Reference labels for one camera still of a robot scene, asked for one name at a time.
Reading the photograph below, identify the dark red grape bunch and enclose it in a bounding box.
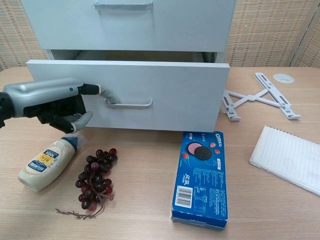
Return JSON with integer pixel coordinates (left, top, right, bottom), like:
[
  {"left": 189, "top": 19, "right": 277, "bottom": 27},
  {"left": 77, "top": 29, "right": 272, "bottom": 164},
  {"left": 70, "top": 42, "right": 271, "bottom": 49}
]
[{"left": 54, "top": 147, "right": 119, "bottom": 221}]

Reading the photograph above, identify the white drawer with low handle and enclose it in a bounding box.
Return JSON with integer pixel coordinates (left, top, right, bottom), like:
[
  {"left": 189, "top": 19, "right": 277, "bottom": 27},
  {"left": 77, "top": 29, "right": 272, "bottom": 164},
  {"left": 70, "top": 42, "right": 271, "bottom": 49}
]
[{"left": 25, "top": 49, "right": 231, "bottom": 133}]

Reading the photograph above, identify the round grey desk grommet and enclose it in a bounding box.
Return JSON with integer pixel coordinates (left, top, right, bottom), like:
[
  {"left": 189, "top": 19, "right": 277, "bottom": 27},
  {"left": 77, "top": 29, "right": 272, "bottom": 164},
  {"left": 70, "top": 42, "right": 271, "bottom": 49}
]
[{"left": 272, "top": 73, "right": 295, "bottom": 83}]

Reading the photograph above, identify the white drawer with recessed handle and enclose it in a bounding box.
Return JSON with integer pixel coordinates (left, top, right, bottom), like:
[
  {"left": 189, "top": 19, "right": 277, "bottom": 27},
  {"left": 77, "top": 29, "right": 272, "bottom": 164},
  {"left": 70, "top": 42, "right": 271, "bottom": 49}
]
[{"left": 21, "top": 0, "right": 237, "bottom": 53}]

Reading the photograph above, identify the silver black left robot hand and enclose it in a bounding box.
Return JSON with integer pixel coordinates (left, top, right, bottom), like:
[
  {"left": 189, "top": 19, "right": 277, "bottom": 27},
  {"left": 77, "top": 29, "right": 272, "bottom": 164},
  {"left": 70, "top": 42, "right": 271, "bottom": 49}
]
[{"left": 2, "top": 77, "right": 123, "bottom": 135}]

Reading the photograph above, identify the mayonnaise squeeze bottle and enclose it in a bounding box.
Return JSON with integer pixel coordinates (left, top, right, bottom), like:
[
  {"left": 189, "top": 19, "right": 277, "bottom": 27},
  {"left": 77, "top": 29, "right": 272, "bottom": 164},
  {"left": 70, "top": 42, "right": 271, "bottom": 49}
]
[{"left": 16, "top": 132, "right": 87, "bottom": 193}]

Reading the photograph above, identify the woven beige partition screen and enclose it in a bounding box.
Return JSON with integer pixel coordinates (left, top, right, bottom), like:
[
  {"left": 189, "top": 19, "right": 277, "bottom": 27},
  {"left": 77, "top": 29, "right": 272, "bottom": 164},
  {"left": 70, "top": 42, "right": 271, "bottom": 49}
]
[{"left": 0, "top": 0, "right": 320, "bottom": 69}]

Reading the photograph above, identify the blue Oreo cookie box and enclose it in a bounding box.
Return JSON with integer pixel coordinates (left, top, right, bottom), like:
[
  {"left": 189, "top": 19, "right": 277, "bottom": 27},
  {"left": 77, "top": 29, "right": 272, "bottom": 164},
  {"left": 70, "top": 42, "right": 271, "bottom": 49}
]
[{"left": 170, "top": 129, "right": 229, "bottom": 229}]

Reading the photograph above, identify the white lined spiral notepad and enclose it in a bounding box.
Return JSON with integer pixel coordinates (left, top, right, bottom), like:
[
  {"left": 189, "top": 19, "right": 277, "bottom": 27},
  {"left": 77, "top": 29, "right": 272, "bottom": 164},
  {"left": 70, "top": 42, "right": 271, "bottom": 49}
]
[{"left": 248, "top": 125, "right": 320, "bottom": 196}]

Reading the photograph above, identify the white folding laptop stand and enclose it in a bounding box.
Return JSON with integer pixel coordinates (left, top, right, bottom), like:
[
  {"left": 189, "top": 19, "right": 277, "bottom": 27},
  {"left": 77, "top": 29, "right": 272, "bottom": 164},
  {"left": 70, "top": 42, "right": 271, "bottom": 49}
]
[{"left": 221, "top": 72, "right": 303, "bottom": 123}]

